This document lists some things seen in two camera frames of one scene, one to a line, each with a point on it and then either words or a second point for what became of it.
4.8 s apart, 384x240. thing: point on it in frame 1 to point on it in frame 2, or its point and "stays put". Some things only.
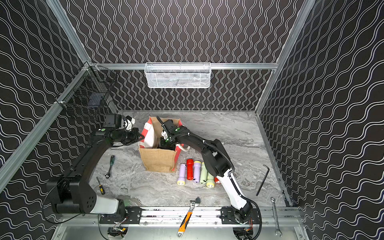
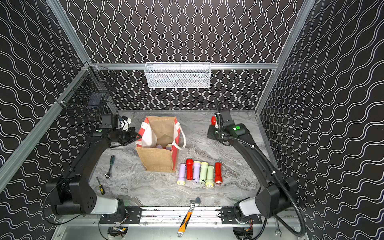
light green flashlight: [203, 174] stays put
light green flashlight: [210, 182] stays put
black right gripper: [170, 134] to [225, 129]
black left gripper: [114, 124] stays put
